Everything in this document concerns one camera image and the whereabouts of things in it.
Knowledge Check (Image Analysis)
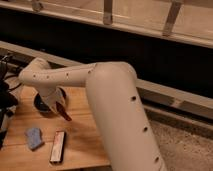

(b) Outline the metal bracket right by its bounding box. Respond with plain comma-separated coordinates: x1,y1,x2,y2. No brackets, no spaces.
162,0,183,36

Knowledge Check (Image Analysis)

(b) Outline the metal bracket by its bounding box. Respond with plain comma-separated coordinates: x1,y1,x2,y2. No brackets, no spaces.
31,0,43,12
103,0,113,25
162,0,183,36

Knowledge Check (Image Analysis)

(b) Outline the black equipment at left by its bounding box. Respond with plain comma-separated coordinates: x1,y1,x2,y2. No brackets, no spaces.
0,55,18,149

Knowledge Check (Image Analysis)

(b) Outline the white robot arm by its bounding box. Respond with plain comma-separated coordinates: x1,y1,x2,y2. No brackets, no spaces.
19,58,167,171

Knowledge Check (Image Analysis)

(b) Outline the black and red rectangular block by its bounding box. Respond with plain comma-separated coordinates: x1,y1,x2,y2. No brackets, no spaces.
49,131,66,163

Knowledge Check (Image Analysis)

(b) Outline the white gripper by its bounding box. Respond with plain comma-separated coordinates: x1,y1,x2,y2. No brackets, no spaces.
40,87,66,112

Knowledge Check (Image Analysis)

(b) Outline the blue sponge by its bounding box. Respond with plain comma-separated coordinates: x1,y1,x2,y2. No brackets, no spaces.
25,127,44,151

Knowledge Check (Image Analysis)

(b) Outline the metal bracket left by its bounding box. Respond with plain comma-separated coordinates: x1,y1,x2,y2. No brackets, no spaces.
31,0,43,12

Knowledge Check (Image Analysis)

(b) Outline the black cable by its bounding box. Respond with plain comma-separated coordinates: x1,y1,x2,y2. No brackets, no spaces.
3,73,24,92

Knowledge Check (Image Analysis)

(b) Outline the dark ceramic bowl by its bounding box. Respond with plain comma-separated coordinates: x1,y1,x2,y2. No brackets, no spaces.
33,88,67,114

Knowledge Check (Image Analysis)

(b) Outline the wooden table board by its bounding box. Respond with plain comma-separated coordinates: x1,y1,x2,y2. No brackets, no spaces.
0,86,109,171

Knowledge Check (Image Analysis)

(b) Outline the metal bracket middle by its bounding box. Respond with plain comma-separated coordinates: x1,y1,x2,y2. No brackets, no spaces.
103,0,113,25

